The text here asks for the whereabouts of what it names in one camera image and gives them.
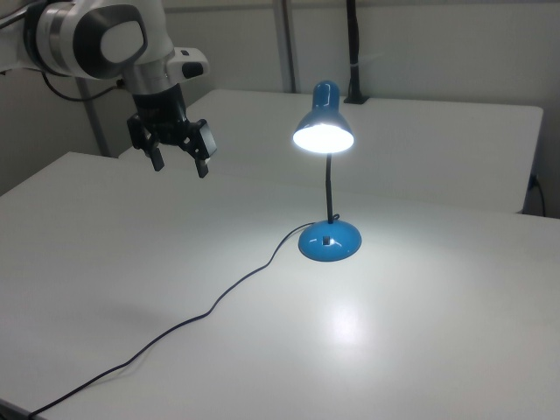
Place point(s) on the black pole with clamp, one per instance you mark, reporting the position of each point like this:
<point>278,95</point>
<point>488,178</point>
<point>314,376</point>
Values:
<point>353,44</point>

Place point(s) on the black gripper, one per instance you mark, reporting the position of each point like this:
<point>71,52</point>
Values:
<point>161,113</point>

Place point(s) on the grey wall partition post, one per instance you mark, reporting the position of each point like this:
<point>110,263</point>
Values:
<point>94,124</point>
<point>286,44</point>

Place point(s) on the blue gooseneck desk lamp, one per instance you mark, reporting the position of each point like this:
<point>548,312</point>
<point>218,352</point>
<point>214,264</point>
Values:
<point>326,100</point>

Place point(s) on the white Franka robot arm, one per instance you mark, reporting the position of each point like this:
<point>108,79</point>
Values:
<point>87,39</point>

